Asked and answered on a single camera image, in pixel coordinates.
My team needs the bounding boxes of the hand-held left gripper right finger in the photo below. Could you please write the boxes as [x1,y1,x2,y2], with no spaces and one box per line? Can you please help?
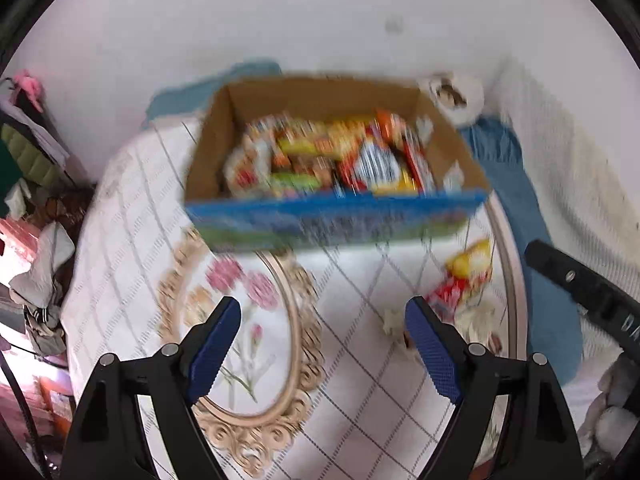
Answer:
[405,296,585,480]

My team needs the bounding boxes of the blue pillow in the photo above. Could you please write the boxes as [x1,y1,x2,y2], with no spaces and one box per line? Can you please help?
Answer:
[141,61,282,127]

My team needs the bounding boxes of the pink plush toy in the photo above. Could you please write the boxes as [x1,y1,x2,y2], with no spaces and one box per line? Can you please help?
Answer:
[12,70,44,107]

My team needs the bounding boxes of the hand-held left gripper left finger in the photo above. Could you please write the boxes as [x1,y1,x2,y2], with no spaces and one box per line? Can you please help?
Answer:
[60,296,242,480]

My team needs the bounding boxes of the yellow mushroom snack packet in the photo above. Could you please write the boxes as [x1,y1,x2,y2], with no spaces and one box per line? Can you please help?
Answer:
[444,238,494,284]

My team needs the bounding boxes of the white garment pile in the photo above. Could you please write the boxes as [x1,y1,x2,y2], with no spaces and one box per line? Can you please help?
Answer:
[9,220,77,311]

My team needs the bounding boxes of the instant noodle packet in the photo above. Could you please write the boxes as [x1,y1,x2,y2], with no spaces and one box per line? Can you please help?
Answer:
[337,136,420,197]

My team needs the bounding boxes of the blue bed sheet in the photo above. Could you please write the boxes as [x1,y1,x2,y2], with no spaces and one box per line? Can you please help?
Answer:
[457,115,585,387]

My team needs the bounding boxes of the clothes rack with clothes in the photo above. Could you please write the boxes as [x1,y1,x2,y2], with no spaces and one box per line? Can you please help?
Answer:
[0,76,97,221]

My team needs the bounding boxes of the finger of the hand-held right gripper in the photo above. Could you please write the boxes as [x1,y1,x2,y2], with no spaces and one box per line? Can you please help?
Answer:
[524,239,608,318]

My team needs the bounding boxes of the cardboard box with blue print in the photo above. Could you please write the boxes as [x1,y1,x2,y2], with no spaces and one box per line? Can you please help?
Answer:
[184,76,492,254]

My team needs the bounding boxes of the white bear pillow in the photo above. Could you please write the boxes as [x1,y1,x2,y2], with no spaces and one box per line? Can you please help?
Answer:
[416,72,487,127]

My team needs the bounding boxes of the white lace blanket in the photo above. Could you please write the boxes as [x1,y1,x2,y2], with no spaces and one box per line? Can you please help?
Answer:
[491,59,640,411]

